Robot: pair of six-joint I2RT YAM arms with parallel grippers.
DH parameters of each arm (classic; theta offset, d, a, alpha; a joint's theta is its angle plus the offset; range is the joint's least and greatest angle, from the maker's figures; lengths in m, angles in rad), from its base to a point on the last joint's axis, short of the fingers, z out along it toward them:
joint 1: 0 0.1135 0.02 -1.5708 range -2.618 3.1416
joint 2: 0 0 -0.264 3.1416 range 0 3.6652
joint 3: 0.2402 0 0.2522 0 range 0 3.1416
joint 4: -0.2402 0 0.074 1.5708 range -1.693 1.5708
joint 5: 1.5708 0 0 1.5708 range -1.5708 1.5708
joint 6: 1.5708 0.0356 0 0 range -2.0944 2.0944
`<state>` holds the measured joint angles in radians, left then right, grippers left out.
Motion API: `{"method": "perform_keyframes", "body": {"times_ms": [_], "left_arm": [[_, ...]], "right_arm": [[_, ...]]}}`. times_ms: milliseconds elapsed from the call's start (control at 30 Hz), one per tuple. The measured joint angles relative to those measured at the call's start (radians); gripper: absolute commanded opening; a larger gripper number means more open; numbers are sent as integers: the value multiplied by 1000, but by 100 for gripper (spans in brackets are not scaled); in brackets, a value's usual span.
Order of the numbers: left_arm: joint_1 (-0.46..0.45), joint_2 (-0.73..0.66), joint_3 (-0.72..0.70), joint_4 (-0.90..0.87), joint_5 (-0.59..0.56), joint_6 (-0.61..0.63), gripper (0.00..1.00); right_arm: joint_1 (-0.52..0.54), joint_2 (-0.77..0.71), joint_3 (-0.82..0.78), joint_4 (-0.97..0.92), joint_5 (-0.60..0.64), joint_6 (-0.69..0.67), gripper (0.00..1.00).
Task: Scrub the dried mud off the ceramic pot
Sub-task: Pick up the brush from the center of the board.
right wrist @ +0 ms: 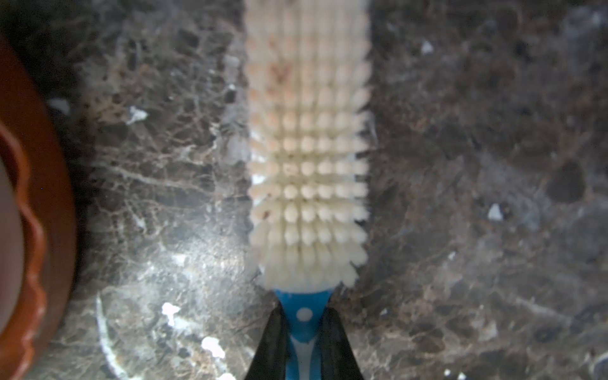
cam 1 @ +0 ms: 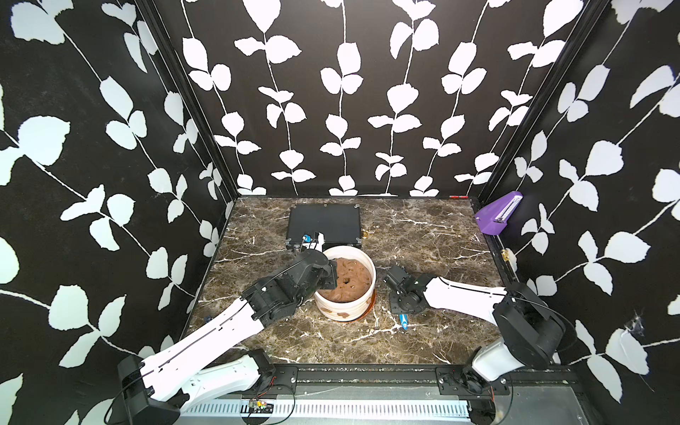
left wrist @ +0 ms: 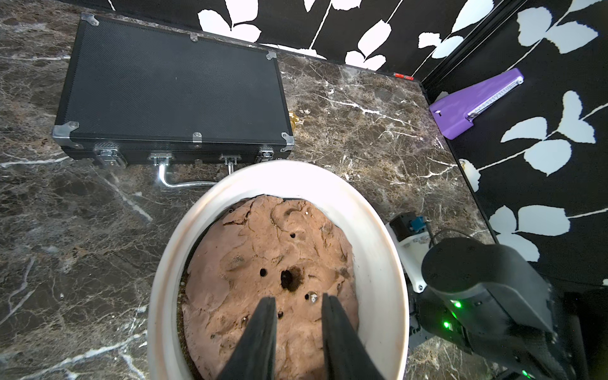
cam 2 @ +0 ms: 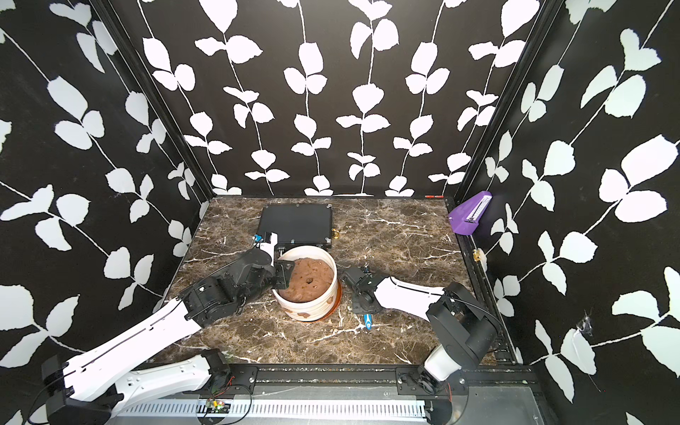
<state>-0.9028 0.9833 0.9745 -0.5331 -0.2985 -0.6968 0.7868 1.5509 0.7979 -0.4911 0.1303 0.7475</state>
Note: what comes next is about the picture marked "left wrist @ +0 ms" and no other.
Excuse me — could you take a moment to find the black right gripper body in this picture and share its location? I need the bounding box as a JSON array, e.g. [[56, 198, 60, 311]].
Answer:
[[416, 237, 577, 379]]

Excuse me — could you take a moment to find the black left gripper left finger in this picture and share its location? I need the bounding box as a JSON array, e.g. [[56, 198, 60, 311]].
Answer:
[[217, 297, 277, 380]]

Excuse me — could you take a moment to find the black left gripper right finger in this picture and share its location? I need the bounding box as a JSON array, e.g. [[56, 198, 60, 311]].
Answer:
[[321, 294, 383, 380]]

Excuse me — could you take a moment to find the white ceramic pot with mud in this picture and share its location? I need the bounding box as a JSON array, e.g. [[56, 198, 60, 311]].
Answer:
[[147, 160, 409, 379]]

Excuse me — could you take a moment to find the black hard case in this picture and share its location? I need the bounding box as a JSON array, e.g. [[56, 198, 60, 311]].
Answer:
[[52, 14, 295, 181]]

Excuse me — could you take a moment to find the purple wall bracket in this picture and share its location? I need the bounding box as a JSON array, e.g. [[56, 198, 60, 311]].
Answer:
[[429, 68, 524, 140]]

